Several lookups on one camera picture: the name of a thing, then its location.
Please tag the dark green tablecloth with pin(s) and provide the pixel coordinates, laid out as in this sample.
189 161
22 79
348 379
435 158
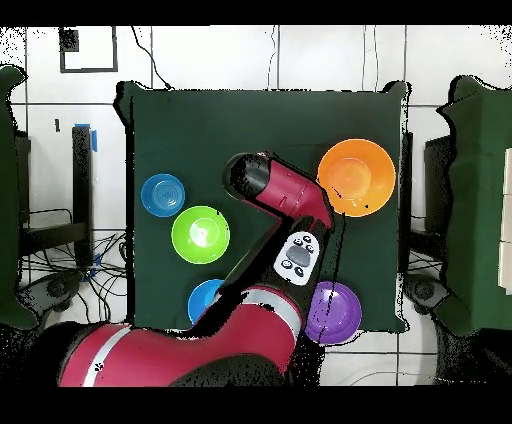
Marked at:
180 132

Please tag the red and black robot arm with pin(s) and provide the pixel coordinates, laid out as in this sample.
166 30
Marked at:
280 192

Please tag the black chair base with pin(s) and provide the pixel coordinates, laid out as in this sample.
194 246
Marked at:
56 288
426 290

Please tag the deep blue bowl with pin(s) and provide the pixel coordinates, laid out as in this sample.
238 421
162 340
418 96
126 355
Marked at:
202 300

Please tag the white box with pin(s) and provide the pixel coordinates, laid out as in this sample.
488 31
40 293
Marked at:
507 220

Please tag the large orange bowl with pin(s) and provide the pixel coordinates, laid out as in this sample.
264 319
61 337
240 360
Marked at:
356 178

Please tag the green cloth side table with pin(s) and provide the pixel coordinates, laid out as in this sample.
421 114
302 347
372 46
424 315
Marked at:
480 200
8 200

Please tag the black stand beam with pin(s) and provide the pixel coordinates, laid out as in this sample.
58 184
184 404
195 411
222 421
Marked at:
407 180

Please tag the shallow blue bowl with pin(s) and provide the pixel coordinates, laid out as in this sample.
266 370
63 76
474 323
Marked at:
162 195

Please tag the large green bowl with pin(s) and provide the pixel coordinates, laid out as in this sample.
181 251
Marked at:
196 240

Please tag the purple bowl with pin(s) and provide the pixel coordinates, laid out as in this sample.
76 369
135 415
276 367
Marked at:
340 316

